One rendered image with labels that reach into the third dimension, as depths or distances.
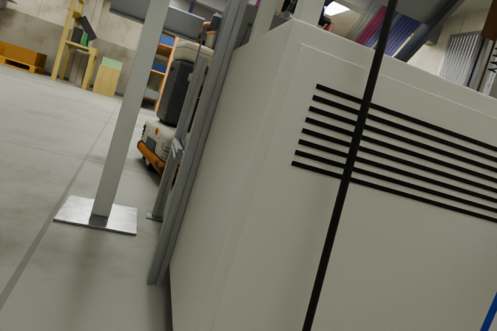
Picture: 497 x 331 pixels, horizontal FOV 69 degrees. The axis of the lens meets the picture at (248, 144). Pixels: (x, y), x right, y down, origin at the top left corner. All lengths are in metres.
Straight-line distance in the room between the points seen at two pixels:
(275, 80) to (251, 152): 0.10
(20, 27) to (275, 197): 10.59
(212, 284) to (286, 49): 0.34
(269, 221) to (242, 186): 0.06
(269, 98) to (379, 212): 0.25
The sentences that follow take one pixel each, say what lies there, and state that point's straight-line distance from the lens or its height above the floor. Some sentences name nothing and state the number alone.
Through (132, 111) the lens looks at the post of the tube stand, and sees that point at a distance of 1.27.
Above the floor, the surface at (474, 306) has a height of 0.28.
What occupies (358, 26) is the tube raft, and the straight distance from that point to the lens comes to 1.45.
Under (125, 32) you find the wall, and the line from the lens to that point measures 10.68.
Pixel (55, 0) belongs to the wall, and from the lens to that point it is 10.92.
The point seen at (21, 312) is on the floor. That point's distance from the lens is 0.87.
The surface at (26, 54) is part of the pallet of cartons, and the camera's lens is 9.80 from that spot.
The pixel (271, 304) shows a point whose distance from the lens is 0.59.
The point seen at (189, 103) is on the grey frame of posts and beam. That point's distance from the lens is 1.40.
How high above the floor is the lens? 0.47
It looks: 4 degrees down
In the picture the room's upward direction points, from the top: 17 degrees clockwise
